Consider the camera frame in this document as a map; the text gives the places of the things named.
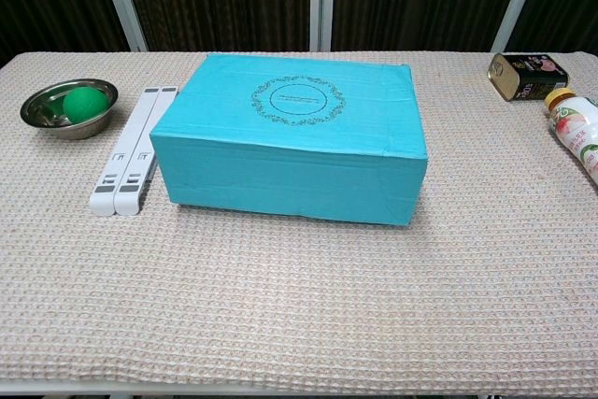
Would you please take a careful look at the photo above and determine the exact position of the light blue cardboard box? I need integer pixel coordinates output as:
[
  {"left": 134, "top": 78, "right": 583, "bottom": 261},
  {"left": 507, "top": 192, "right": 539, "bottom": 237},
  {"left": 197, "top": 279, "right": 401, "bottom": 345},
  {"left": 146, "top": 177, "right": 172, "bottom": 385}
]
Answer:
[{"left": 149, "top": 53, "right": 429, "bottom": 224}]

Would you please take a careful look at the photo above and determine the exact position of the white folding stand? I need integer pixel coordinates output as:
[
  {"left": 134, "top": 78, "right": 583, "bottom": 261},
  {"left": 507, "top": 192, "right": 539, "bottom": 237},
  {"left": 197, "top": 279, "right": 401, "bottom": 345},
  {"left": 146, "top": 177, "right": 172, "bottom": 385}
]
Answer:
[{"left": 89, "top": 85, "right": 179, "bottom": 218}]

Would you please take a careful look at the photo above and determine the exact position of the dark rectangular tin can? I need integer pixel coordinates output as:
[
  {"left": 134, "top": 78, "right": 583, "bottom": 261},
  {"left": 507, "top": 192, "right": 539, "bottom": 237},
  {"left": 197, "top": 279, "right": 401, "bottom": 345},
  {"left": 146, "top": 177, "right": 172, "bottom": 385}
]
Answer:
[{"left": 487, "top": 52, "right": 570, "bottom": 103}]

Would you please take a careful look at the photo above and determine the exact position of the white bottle with yellow cap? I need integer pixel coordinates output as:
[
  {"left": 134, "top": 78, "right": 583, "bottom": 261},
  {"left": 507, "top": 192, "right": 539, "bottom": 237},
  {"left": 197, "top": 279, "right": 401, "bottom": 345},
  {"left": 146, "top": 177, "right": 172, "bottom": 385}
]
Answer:
[{"left": 544, "top": 88, "right": 598, "bottom": 186}]

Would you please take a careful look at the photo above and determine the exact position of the beige waffle weave tablecloth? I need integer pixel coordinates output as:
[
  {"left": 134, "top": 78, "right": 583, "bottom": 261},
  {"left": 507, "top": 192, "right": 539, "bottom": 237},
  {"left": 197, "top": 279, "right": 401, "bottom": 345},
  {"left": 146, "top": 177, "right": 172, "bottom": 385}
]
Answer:
[{"left": 0, "top": 50, "right": 598, "bottom": 394}]

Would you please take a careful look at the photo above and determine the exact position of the green ball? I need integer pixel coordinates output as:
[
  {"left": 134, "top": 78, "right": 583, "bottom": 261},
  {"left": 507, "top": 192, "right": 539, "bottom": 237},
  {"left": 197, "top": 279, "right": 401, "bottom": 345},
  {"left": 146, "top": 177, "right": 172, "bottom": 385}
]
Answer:
[{"left": 63, "top": 86, "right": 110, "bottom": 124}]

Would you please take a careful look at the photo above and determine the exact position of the stainless steel bowl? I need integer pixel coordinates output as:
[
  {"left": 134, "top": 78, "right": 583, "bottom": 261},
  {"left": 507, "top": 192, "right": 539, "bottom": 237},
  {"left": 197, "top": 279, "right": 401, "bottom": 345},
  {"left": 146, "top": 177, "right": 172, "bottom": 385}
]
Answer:
[{"left": 20, "top": 78, "right": 119, "bottom": 141}]

